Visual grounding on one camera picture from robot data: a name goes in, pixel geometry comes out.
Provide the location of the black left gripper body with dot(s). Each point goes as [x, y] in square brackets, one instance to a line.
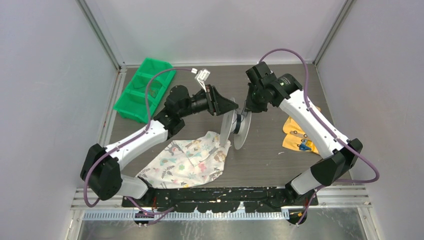
[210, 101]

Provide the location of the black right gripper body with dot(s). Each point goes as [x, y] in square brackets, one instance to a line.
[255, 102]

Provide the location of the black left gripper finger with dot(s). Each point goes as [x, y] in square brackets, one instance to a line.
[219, 99]
[225, 107]

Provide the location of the white perforated cable spool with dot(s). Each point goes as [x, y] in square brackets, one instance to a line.
[237, 123]

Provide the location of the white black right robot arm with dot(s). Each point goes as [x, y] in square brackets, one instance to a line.
[286, 93]

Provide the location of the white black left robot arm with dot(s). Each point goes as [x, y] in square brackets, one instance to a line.
[101, 171]

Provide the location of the yellow printed cloth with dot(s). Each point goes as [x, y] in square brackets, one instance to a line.
[296, 139]

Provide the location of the white patterned cloth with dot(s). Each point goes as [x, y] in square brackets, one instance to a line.
[187, 163]

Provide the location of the green plastic divided bin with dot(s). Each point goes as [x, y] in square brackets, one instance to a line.
[134, 100]

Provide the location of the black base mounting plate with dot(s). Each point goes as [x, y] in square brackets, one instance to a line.
[265, 199]

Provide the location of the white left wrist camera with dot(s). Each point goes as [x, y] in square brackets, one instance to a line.
[201, 76]

